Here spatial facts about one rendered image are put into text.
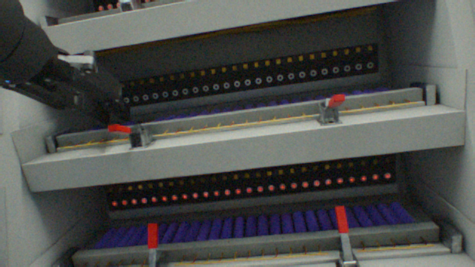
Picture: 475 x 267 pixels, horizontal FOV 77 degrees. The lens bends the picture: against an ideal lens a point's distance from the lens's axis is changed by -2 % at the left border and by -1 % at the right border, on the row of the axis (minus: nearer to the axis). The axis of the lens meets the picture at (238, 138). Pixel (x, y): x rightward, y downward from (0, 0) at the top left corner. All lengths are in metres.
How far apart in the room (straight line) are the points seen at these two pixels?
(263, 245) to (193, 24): 0.34
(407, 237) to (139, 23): 0.49
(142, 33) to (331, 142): 0.31
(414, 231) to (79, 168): 0.48
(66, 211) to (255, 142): 0.36
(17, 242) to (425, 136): 0.58
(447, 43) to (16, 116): 0.61
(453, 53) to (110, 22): 0.47
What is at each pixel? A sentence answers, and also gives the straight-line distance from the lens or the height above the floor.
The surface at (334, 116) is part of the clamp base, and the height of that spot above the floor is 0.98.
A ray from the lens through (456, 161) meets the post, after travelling 0.49.
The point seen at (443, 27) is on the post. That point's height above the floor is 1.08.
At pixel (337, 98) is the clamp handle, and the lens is 0.35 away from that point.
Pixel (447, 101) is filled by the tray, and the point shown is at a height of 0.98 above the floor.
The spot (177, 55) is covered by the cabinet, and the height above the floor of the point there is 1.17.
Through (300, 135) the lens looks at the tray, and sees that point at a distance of 0.40.
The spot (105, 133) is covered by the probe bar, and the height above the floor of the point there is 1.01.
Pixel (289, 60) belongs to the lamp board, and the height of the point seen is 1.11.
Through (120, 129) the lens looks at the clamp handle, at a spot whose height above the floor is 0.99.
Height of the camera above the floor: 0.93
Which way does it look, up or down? 5 degrees up
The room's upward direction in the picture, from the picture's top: 6 degrees counter-clockwise
